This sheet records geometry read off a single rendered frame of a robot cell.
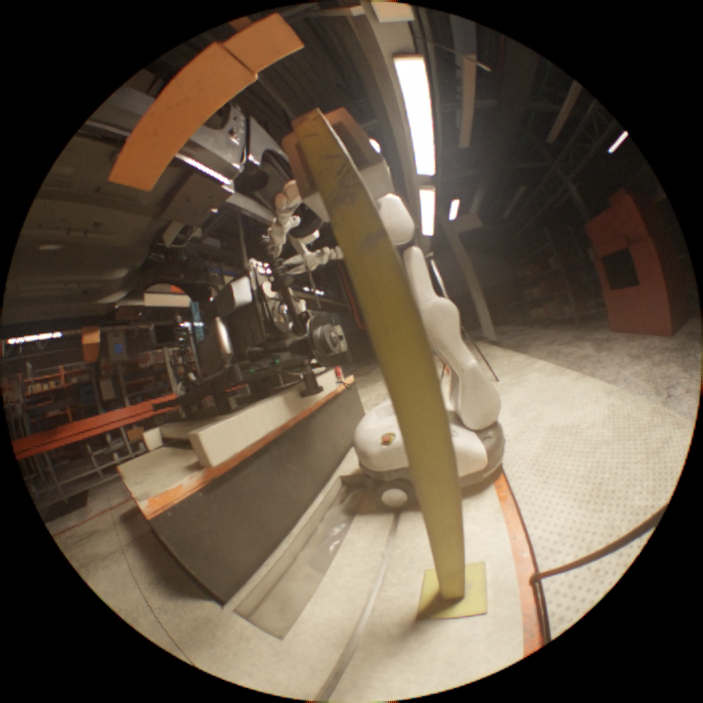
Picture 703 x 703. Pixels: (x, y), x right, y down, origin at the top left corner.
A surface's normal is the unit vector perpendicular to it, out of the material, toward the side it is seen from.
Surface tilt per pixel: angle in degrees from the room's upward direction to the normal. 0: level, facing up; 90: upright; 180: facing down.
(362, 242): 90
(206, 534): 90
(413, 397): 90
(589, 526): 0
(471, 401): 90
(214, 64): 180
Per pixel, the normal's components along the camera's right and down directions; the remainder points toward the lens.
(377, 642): -0.31, -0.95
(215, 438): 0.89, -0.29
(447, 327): -0.22, 0.07
